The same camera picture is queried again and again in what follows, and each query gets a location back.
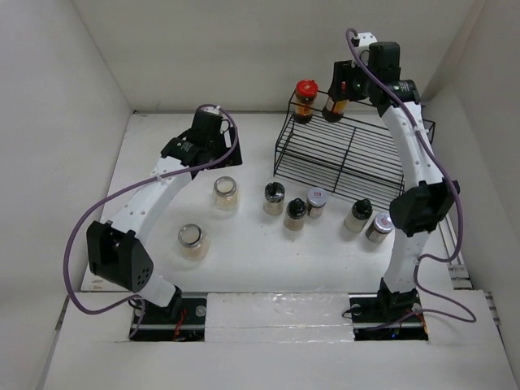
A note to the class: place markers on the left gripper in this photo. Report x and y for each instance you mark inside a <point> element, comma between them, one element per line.
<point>232,160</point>

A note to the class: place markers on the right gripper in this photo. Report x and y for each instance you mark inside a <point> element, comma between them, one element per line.
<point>344,71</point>

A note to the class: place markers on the red lid sauce jar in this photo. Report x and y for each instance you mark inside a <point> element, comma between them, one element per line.
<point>305,94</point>
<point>336,102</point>

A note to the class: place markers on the clear glass jar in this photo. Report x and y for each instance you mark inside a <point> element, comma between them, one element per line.
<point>194,242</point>
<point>225,197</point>

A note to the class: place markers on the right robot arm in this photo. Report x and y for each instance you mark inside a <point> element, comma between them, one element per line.
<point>374,73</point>

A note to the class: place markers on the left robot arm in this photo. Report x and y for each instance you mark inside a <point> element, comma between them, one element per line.
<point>116,248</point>

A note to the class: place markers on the black cap spice grinder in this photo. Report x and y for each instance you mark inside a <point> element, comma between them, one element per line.
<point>359,215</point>
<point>274,194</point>
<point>295,216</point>

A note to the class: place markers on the white lid spice jar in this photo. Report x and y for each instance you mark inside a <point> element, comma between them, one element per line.
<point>380,227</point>
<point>316,200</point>

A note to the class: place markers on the clear glass jar front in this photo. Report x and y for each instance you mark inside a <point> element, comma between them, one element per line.
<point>194,242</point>

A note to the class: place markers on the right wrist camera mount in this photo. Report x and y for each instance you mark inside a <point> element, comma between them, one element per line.
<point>361,43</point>

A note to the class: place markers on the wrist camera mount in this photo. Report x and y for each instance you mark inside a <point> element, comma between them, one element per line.
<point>361,43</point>
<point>211,108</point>

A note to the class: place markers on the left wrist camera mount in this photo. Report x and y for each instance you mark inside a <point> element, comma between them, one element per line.
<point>211,108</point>

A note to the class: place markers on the black wire rack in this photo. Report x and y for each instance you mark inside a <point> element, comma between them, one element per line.
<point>353,158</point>

